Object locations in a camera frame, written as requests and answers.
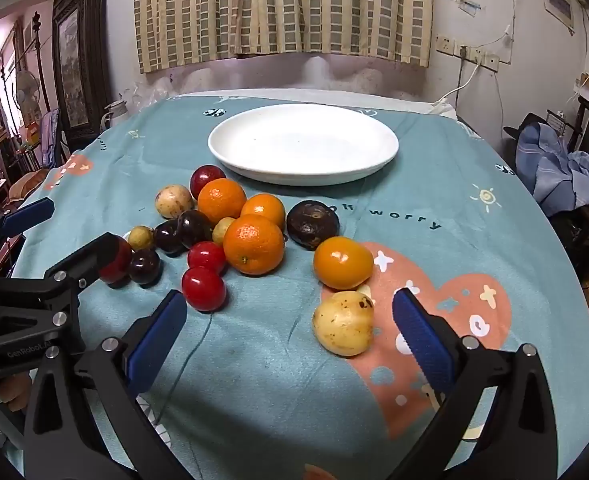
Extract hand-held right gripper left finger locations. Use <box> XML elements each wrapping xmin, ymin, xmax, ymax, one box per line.
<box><xmin>23</xmin><ymin>289</ymin><xmax>191</xmax><ymax>480</ymax></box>

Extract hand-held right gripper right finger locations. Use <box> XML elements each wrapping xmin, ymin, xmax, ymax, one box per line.
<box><xmin>389</xmin><ymin>287</ymin><xmax>573</xmax><ymax>480</ymax></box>

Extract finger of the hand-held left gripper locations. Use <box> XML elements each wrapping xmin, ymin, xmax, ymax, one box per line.
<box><xmin>0</xmin><ymin>197</ymin><xmax>56</xmax><ymax>281</ymax></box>
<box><xmin>0</xmin><ymin>231</ymin><xmax>134</xmax><ymax>311</ymax></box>

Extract large red plum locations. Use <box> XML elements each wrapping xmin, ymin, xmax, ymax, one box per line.
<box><xmin>98</xmin><ymin>237</ymin><xmax>134</xmax><ymax>285</ymax></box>
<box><xmin>190</xmin><ymin>164</ymin><xmax>227</xmax><ymax>201</ymax></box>

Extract dark purple plum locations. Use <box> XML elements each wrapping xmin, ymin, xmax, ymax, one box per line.
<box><xmin>177</xmin><ymin>209</ymin><xmax>214</xmax><ymax>250</ymax></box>
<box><xmin>153</xmin><ymin>220</ymin><xmax>185</xmax><ymax>256</ymax></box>
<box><xmin>128</xmin><ymin>248</ymin><xmax>162</xmax><ymax>286</ymax></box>

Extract spotted yellow pear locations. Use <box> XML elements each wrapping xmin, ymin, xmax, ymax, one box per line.
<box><xmin>312</xmin><ymin>290</ymin><xmax>375</xmax><ymax>358</ymax></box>

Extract yellow-orange tangerine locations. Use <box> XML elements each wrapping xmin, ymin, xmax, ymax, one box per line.
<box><xmin>313</xmin><ymin>236</ymin><xmax>375</xmax><ymax>292</ymax></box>

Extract small tan round fruit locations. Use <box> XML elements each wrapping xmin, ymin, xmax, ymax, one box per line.
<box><xmin>211</xmin><ymin>217</ymin><xmax>236</xmax><ymax>246</ymax></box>
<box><xmin>127</xmin><ymin>225</ymin><xmax>155</xmax><ymax>252</ymax></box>

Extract large orange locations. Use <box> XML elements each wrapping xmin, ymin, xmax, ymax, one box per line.
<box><xmin>223</xmin><ymin>214</ymin><xmax>286</xmax><ymax>277</ymax></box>

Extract dark brown round fruit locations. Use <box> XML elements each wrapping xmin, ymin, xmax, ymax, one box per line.
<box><xmin>286</xmin><ymin>200</ymin><xmax>340</xmax><ymax>251</ymax></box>

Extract white oval plate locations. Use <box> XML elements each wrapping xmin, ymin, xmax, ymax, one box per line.
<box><xmin>208</xmin><ymin>104</ymin><xmax>400</xmax><ymax>187</ymax></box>

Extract person's left hand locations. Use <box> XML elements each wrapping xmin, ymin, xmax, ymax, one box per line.
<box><xmin>0</xmin><ymin>372</ymin><xmax>34</xmax><ymax>412</ymax></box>

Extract small red plum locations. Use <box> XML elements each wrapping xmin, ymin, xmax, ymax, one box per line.
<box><xmin>187</xmin><ymin>241</ymin><xmax>226</xmax><ymax>273</ymax></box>
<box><xmin>181</xmin><ymin>266</ymin><xmax>227</xmax><ymax>312</ymax></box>

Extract blue bag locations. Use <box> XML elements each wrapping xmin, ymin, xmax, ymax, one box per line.
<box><xmin>39</xmin><ymin>107</ymin><xmax>62</xmax><ymax>156</ymax></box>

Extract teal printed blanket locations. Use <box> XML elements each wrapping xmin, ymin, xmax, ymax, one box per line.
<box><xmin>4</xmin><ymin>92</ymin><xmax>589</xmax><ymax>480</ymax></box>

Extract standing fan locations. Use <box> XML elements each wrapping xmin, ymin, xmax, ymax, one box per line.
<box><xmin>14</xmin><ymin>70</ymin><xmax>42</xmax><ymax>116</ymax></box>

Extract white kettle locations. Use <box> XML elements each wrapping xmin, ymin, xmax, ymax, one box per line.
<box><xmin>102</xmin><ymin>100</ymin><xmax>131</xmax><ymax>133</ymax></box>

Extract dark wooden framed picture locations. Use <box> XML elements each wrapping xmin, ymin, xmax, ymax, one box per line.
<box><xmin>49</xmin><ymin>0</ymin><xmax>112</xmax><ymax>151</ymax></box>

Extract black coat stand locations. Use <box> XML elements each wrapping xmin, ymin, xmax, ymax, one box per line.
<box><xmin>31</xmin><ymin>10</ymin><xmax>51</xmax><ymax>113</ymax></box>

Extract blue cloth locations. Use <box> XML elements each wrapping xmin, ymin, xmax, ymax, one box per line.
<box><xmin>515</xmin><ymin>122</ymin><xmax>589</xmax><ymax>218</ymax></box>

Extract black hat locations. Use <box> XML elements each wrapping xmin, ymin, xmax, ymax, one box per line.
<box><xmin>503</xmin><ymin>112</ymin><xmax>550</xmax><ymax>143</ymax></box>

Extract clear plastic sheet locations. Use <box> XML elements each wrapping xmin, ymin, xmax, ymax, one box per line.
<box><xmin>119</xmin><ymin>55</ymin><xmax>425</xmax><ymax>106</ymax></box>

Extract checkered beige curtain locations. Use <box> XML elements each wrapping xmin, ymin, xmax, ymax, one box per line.
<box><xmin>133</xmin><ymin>0</ymin><xmax>434</xmax><ymax>75</ymax></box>

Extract white power cable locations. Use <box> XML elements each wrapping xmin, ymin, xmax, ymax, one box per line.
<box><xmin>437</xmin><ymin>57</ymin><xmax>483</xmax><ymax>106</ymax></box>

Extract small framed wall picture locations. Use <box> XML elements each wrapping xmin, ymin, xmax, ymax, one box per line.
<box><xmin>545</xmin><ymin>0</ymin><xmax>575</xmax><ymax>36</ymax></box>

